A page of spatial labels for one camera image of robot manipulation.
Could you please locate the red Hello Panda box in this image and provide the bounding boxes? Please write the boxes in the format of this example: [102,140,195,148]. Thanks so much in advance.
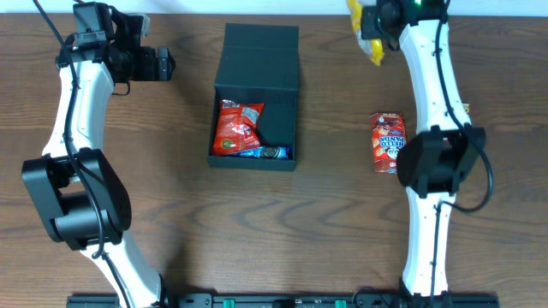
[370,112,407,174]

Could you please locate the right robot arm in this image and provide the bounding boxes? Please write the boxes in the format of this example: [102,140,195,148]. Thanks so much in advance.
[348,1,493,307]

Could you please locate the brown Pocky box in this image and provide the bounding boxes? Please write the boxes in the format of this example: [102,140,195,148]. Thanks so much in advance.
[462,103,470,114]

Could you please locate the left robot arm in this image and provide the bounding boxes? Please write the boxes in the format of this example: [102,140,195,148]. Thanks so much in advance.
[21,1,179,307]

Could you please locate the yellow snack bag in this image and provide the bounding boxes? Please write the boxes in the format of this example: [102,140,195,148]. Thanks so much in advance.
[346,0,384,66]

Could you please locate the black gift box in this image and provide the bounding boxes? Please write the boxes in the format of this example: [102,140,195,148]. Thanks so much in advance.
[207,23,300,171]

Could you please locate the blue Oreo cookie pack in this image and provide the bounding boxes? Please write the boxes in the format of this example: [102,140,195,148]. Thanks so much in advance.
[230,146,289,160]

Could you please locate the red snack bag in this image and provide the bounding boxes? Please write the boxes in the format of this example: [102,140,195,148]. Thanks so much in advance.
[211,99,264,156]

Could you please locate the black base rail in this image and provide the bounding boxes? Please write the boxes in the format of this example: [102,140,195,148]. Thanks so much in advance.
[66,292,501,308]

